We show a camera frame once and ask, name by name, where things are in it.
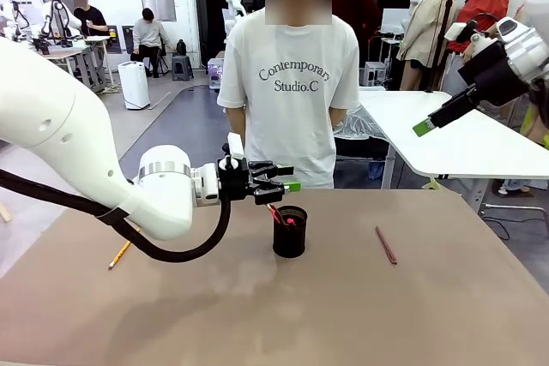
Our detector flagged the person in grey sweatshirt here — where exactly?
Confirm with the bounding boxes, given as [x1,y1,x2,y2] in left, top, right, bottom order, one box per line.
[130,8,173,78]

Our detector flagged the white air purifier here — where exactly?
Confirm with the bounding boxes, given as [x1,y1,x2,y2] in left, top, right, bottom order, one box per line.
[117,61,152,111]

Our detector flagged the person in white t-shirt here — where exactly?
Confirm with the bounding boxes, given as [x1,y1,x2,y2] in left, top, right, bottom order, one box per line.
[217,0,360,190]

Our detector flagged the mannequin in dark red top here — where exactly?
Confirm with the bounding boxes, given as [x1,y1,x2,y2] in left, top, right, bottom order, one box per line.
[332,0,383,67]

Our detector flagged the person's left forearm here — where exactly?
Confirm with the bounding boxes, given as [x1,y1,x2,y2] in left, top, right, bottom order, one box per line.
[329,105,348,130]

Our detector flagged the person's right forearm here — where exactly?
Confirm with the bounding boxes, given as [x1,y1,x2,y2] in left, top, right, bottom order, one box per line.
[226,105,248,144]

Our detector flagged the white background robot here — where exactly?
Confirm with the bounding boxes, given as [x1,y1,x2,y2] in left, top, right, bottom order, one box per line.
[0,0,31,39]

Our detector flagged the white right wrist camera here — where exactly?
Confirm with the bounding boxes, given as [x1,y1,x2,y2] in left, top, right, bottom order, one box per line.
[444,21,478,43]

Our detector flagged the mannequin in beige jacket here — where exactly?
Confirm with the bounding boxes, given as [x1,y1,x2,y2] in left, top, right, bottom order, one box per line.
[396,0,456,93]

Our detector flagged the black mesh pen holder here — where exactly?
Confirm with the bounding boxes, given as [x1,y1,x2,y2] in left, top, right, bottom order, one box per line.
[272,205,308,259]

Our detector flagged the white computer case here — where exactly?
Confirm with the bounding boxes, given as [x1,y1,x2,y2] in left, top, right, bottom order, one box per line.
[362,61,388,87]

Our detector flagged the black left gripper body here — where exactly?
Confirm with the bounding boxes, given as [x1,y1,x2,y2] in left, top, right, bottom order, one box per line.
[216,154,258,203]

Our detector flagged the computer tower with lights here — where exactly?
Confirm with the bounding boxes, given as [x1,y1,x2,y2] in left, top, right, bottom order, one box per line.
[208,57,225,91]

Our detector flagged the dark red pencil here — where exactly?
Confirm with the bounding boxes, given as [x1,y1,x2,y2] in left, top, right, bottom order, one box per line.
[374,225,398,266]

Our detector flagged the grey step stool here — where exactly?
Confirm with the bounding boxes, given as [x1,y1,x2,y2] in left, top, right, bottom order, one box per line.
[172,53,195,82]

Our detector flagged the person in red t-shirt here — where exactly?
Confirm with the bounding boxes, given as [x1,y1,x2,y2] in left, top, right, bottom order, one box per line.
[445,0,510,97]

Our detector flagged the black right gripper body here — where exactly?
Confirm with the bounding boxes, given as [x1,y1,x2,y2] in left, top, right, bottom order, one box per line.
[457,38,532,108]

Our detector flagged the white monitor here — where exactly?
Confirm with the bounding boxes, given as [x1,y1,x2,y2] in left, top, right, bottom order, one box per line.
[380,8,408,37]

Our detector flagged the yellow pencil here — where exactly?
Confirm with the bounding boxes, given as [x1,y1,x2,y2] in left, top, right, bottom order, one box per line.
[107,227,142,271]

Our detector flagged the black tripod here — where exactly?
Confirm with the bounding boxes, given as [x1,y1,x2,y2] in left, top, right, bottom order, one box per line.
[424,0,459,93]

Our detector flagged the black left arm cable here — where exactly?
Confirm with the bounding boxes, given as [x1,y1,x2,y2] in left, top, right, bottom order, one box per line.
[0,168,232,263]

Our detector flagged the person in black t-shirt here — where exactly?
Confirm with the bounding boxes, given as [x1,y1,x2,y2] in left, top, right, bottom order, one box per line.
[72,0,111,38]

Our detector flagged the white robot with black cables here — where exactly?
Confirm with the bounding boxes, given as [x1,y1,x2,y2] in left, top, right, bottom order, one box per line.
[40,0,82,48]

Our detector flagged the grey patterned cloth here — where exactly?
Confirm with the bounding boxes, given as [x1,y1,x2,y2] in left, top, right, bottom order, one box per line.
[333,106,389,141]

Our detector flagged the black marker with pink end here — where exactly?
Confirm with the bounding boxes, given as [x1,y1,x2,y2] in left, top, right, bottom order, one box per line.
[266,202,283,226]

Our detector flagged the white table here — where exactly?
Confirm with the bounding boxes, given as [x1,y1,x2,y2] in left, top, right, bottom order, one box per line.
[358,90,549,217]

